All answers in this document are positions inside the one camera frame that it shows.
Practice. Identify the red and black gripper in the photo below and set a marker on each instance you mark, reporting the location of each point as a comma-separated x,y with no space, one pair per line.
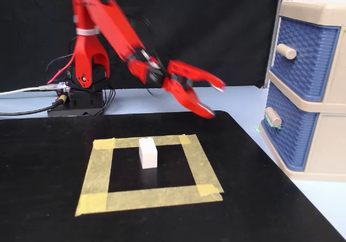
177,74

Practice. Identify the white cube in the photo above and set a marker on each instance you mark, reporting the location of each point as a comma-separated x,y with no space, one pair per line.
148,155

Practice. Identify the blue drawer with green tape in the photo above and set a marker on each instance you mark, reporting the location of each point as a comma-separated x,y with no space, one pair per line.
292,139

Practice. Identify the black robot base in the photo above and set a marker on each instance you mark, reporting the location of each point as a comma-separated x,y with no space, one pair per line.
81,101

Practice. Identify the red robot arm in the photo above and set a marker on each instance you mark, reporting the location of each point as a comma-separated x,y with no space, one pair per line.
108,17

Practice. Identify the blue woven-pattern drawer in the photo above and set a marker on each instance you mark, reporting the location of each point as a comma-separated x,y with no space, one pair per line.
305,71

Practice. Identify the beige plastic drawer cabinet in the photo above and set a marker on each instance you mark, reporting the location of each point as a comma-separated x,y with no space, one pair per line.
332,144

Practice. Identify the yellow masking tape strip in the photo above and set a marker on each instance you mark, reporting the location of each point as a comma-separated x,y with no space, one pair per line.
98,169
151,198
198,166
167,140

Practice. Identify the black backdrop curtain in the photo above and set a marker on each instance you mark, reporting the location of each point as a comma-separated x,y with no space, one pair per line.
216,22

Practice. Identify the green tape piece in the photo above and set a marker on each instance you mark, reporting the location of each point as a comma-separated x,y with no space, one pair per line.
276,127

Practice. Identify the white zip tie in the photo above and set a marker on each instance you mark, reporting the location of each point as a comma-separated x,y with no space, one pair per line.
86,31

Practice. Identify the controller board with LED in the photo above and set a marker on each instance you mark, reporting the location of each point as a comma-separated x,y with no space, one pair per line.
62,86

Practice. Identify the yellow power connector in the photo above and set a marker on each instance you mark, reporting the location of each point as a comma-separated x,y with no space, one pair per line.
62,99

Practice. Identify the black mat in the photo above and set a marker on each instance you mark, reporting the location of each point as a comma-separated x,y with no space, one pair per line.
40,158

